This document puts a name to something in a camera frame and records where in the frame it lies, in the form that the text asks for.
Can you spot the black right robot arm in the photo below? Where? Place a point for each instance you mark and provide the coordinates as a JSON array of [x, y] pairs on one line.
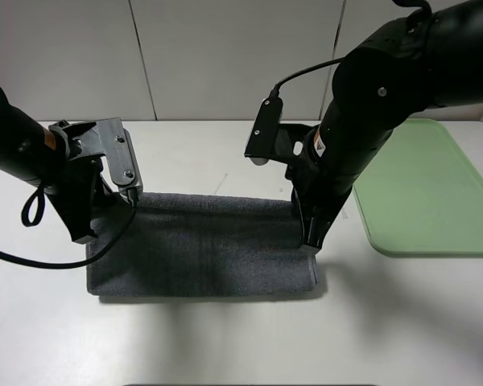
[[427, 60]]

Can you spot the light green plastic tray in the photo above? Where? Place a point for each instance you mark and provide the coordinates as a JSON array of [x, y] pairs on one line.
[[421, 196]]

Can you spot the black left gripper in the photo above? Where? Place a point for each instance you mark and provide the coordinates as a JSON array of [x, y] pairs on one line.
[[78, 191]]

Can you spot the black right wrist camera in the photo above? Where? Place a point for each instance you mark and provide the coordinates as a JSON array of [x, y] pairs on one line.
[[271, 140]]

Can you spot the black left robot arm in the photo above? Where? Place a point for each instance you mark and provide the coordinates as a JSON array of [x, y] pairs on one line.
[[46, 159]]

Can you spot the grey towel with orange pattern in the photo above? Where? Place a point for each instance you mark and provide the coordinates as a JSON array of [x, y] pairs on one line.
[[199, 246]]

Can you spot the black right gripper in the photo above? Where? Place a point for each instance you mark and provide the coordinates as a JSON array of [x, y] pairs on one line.
[[321, 185]]

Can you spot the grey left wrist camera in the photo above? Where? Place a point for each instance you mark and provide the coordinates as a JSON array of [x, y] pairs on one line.
[[117, 147]]

